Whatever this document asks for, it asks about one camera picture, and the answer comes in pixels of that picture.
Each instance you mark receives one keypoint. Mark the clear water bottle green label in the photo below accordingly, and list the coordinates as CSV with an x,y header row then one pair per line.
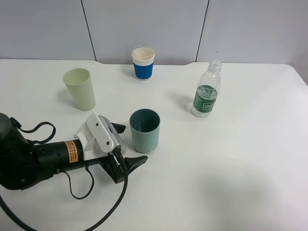
x,y
207,90

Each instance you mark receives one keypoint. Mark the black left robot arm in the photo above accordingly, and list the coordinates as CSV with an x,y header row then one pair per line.
x,y
25,163

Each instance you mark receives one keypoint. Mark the light green plastic cup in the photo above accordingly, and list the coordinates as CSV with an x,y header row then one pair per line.
x,y
79,84

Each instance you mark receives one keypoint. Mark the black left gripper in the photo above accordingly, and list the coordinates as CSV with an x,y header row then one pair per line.
x,y
68,155

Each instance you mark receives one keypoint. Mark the blue sleeved paper cup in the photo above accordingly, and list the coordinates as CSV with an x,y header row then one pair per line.
x,y
143,61

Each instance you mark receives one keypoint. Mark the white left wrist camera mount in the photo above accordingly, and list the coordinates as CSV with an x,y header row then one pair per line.
x,y
98,137

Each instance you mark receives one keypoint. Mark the teal plastic cup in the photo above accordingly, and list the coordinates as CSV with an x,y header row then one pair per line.
x,y
145,127

